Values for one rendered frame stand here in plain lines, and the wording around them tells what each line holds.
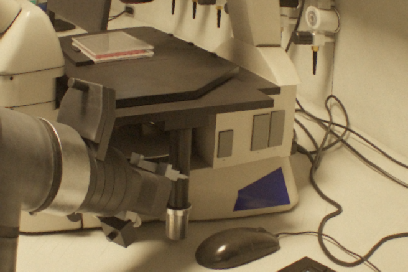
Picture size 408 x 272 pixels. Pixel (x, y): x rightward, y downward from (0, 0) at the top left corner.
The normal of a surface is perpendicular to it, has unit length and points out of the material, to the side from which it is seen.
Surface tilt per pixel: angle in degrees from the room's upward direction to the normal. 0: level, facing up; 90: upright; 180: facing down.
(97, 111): 65
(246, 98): 0
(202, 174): 49
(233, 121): 90
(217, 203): 80
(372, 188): 0
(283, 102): 90
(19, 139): 61
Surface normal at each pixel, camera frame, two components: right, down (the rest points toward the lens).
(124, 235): 0.81, 0.23
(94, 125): -0.51, -0.18
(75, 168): 0.86, -0.01
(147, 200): 0.59, 0.16
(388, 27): -0.89, 0.11
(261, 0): 0.45, 0.32
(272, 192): 0.36, -0.39
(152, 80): 0.05, -0.94
